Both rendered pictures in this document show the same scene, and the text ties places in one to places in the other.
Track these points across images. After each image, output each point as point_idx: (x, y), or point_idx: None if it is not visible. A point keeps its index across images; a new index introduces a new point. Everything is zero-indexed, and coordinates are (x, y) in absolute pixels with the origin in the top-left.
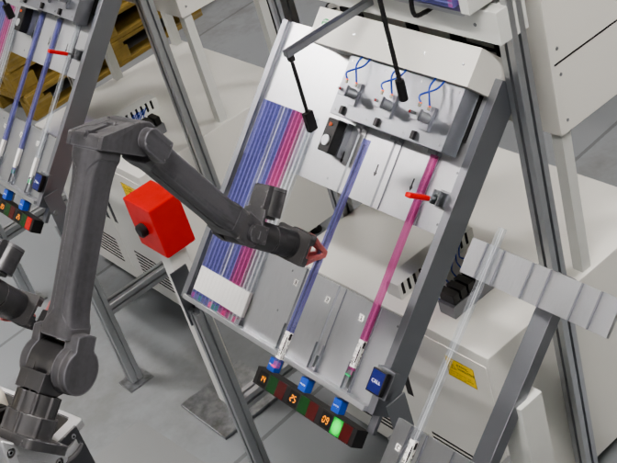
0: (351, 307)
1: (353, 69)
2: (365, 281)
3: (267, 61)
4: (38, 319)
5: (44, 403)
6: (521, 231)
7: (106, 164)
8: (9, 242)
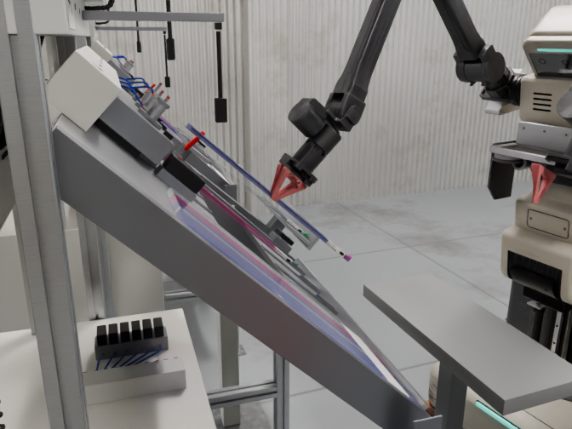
0: (266, 248)
1: (140, 86)
2: (191, 413)
3: (135, 188)
4: (551, 168)
5: None
6: (8, 384)
7: None
8: (568, 92)
